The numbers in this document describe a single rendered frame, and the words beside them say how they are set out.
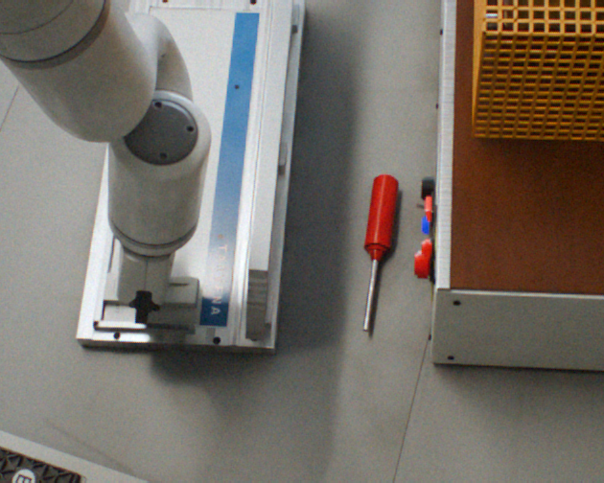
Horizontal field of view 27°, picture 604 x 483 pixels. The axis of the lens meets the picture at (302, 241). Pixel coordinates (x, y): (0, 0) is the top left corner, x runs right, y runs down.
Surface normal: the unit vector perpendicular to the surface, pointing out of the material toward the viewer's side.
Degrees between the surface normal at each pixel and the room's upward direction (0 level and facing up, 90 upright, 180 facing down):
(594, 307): 90
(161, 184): 92
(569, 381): 0
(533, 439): 0
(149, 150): 11
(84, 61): 90
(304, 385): 0
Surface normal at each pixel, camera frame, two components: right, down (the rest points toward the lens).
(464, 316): -0.07, 0.90
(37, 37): 0.26, 0.87
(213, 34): -0.07, -0.44
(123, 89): 0.74, 0.55
